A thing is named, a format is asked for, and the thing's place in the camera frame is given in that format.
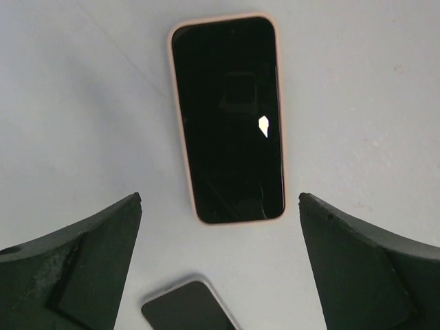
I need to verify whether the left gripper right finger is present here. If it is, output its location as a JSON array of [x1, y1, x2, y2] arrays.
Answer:
[[299, 192, 439, 329]]

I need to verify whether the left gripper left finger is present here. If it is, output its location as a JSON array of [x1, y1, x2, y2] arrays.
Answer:
[[1, 192, 142, 329]]

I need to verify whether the bare phone silver edge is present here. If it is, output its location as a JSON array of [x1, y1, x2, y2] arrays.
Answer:
[[141, 274, 241, 330]]

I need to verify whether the phone in pink case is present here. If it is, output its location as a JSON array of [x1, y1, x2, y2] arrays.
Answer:
[[168, 13, 285, 225]]

